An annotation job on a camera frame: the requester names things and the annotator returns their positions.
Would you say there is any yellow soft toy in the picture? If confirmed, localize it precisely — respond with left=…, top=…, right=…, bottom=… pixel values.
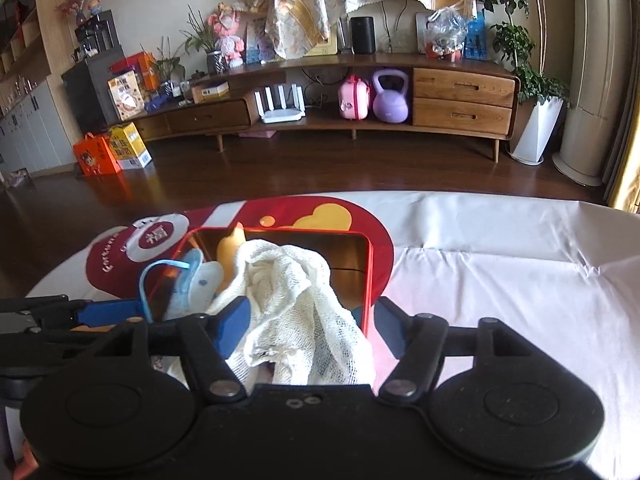
left=216, top=222, right=247, bottom=293

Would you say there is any printed tablecloth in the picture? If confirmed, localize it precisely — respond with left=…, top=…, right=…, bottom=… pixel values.
left=25, top=191, right=640, bottom=477

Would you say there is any black rack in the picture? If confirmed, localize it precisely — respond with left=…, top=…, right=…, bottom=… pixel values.
left=75, top=10, right=121, bottom=61

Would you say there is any orange red box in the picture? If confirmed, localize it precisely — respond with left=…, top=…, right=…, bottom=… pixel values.
left=110, top=52, right=160, bottom=92

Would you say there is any pink plush doll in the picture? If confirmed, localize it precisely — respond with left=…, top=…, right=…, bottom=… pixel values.
left=207, top=2, right=247, bottom=68

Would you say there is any picture frame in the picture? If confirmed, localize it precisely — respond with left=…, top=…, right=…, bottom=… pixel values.
left=244, top=17, right=276, bottom=65

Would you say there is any shell-shaped beige board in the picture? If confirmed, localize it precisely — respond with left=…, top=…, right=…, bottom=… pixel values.
left=345, top=0, right=431, bottom=54

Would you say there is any white router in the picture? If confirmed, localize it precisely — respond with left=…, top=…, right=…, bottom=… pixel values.
left=254, top=85, right=307, bottom=125

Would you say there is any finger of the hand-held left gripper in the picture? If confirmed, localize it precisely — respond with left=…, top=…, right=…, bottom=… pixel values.
left=0, top=295, right=147, bottom=329
left=0, top=327, right=123, bottom=367

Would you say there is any pink toy suitcase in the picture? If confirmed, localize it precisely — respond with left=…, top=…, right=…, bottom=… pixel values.
left=338, top=74, right=372, bottom=121

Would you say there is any red tin box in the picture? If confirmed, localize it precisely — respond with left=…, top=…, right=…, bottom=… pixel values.
left=150, top=227, right=375, bottom=386

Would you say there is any yellow carton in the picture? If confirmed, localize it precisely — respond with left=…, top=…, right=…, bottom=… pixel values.
left=109, top=122, right=153, bottom=171

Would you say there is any printed snack box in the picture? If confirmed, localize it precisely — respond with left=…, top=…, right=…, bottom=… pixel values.
left=107, top=70, right=146, bottom=122

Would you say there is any wooden wall shelving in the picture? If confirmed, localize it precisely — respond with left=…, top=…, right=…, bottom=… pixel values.
left=0, top=0, right=76, bottom=177

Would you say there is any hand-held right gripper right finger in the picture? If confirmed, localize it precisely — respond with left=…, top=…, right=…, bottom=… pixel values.
left=374, top=296, right=548, bottom=403

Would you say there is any orange gift bag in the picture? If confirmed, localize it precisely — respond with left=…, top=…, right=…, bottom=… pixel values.
left=73, top=132, right=122, bottom=177

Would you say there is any purple kettlebell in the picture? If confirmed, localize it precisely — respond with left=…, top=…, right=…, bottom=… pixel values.
left=371, top=69, right=412, bottom=123

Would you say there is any small potted plant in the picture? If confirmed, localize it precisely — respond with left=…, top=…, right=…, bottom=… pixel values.
left=180, top=5, right=228, bottom=76

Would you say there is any dried flower vase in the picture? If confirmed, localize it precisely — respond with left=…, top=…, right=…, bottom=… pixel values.
left=55, top=0, right=90, bottom=27

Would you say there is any blue bottle pack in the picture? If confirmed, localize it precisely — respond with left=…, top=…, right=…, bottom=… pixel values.
left=464, top=10, right=488, bottom=61

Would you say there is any covered floor air conditioner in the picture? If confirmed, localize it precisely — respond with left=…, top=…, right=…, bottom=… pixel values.
left=552, top=0, right=633, bottom=188

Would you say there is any dark wooden drawer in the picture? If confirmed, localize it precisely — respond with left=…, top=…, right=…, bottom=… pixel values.
left=167, top=100, right=251, bottom=133

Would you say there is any black cabinet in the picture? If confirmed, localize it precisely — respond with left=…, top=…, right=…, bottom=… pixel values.
left=61, top=45, right=131, bottom=136

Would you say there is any white planter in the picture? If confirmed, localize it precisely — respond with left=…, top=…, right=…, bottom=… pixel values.
left=510, top=97, right=565, bottom=166

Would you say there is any yellow curtain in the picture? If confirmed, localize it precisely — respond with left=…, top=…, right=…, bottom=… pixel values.
left=602, top=85, right=640, bottom=211

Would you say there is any light wooden drawer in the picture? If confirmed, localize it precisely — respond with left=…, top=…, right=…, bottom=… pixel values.
left=413, top=67, right=516, bottom=108
left=413, top=98, right=513, bottom=131

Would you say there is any wooden television cabinet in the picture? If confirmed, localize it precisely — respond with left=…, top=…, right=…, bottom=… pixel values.
left=107, top=52, right=521, bottom=163

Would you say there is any thin-leaf potted plant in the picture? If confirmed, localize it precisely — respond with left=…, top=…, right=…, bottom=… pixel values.
left=145, top=37, right=187, bottom=97

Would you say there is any clear plastic bag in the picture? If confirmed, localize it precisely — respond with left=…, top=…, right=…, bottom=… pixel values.
left=422, top=5, right=468, bottom=63

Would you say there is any small yellow white box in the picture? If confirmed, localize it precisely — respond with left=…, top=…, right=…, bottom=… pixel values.
left=192, top=81, right=231, bottom=103

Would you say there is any white mesh cloth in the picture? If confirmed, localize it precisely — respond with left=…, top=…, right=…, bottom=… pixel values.
left=205, top=239, right=376, bottom=387

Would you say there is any black speaker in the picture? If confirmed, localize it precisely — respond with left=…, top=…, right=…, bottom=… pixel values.
left=350, top=16, right=376, bottom=54

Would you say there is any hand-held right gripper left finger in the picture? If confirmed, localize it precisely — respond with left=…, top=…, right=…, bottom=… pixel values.
left=92, top=296, right=251, bottom=405

